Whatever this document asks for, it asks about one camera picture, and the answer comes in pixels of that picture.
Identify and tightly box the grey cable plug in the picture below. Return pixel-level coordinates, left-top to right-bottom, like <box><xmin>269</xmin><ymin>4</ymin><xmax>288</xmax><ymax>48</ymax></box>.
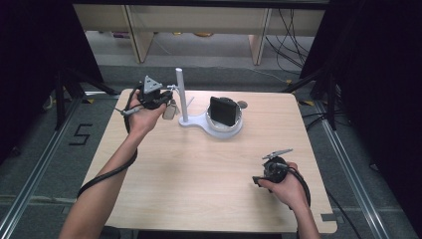
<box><xmin>114</xmin><ymin>107</ymin><xmax>142</xmax><ymax>118</ymax></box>

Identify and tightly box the person's left hand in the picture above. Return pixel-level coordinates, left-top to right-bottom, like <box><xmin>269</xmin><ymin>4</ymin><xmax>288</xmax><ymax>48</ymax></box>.
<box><xmin>127</xmin><ymin>98</ymin><xmax>168</xmax><ymax>135</ymax></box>

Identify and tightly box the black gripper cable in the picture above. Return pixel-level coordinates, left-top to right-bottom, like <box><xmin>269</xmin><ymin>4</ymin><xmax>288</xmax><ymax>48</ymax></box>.
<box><xmin>282</xmin><ymin>162</ymin><xmax>312</xmax><ymax>208</ymax></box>
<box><xmin>77</xmin><ymin>84</ymin><xmax>143</xmax><ymax>199</ymax></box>

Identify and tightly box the black leather wallet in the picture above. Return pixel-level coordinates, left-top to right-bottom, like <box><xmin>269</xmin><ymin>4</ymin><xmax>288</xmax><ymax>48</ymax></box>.
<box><xmin>209</xmin><ymin>96</ymin><xmax>241</xmax><ymax>127</ymax></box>

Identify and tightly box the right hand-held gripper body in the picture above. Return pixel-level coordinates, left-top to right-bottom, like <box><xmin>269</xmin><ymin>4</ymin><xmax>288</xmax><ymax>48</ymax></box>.
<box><xmin>261</xmin><ymin>147</ymin><xmax>295</xmax><ymax>184</ymax></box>

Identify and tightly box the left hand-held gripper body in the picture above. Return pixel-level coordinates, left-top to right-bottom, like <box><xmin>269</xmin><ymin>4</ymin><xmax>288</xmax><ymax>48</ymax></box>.
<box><xmin>137</xmin><ymin>75</ymin><xmax>167</xmax><ymax>111</ymax></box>

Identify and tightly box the aluminium floor rail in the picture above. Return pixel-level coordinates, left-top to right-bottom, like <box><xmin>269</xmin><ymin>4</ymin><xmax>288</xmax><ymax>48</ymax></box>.
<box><xmin>315</xmin><ymin>99</ymin><xmax>389</xmax><ymax>239</ymax></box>
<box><xmin>0</xmin><ymin>98</ymin><xmax>83</xmax><ymax>239</ymax></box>

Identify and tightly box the key bunch with silver fob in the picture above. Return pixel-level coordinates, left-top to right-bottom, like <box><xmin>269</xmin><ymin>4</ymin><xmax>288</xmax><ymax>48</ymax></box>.
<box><xmin>161</xmin><ymin>84</ymin><xmax>182</xmax><ymax>121</ymax></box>

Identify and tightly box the person's right hand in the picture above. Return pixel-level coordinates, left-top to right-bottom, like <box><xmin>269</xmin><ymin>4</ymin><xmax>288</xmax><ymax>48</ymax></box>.
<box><xmin>257</xmin><ymin>161</ymin><xmax>310</xmax><ymax>211</ymax></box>

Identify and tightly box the silver rimmed white bowl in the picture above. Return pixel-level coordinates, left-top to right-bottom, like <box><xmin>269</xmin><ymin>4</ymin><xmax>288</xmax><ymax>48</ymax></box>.
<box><xmin>205</xmin><ymin>97</ymin><xmax>243</xmax><ymax>132</ymax></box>

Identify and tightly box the white key stand with hooks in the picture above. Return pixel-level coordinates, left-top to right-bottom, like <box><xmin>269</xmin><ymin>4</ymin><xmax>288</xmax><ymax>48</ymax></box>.
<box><xmin>166</xmin><ymin>67</ymin><xmax>244</xmax><ymax>140</ymax></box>

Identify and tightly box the dark curtain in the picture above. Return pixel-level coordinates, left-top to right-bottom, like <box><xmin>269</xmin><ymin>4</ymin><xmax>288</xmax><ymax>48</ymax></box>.
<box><xmin>0</xmin><ymin>0</ymin><xmax>104</xmax><ymax>163</ymax></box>
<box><xmin>300</xmin><ymin>0</ymin><xmax>422</xmax><ymax>227</ymax></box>

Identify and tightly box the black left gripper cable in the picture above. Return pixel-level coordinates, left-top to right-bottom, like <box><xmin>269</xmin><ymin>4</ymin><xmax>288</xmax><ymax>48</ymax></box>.
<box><xmin>77</xmin><ymin>84</ymin><xmax>143</xmax><ymax>199</ymax></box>

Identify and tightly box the black metal stand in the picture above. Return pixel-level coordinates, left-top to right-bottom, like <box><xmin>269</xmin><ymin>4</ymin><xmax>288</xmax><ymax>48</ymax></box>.
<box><xmin>54</xmin><ymin>68</ymin><xmax>118</xmax><ymax>131</ymax></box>
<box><xmin>282</xmin><ymin>68</ymin><xmax>339</xmax><ymax>131</ymax></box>

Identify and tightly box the thin black floor cable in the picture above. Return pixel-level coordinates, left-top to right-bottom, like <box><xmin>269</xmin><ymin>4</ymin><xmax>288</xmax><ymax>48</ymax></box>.
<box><xmin>326</xmin><ymin>190</ymin><xmax>364</xmax><ymax>239</ymax></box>

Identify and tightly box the light wooden desk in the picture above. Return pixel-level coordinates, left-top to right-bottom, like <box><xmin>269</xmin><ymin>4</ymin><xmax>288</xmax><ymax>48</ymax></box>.
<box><xmin>72</xmin><ymin>3</ymin><xmax>326</xmax><ymax>66</ymax></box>

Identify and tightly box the bundle of black floor cables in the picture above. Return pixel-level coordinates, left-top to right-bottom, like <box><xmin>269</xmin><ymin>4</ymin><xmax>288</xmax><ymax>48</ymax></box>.
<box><xmin>265</xmin><ymin>9</ymin><xmax>317</xmax><ymax>75</ymax></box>

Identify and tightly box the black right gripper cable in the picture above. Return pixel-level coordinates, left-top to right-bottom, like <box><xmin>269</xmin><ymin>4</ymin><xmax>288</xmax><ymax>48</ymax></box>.
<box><xmin>282</xmin><ymin>162</ymin><xmax>312</xmax><ymax>208</ymax></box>

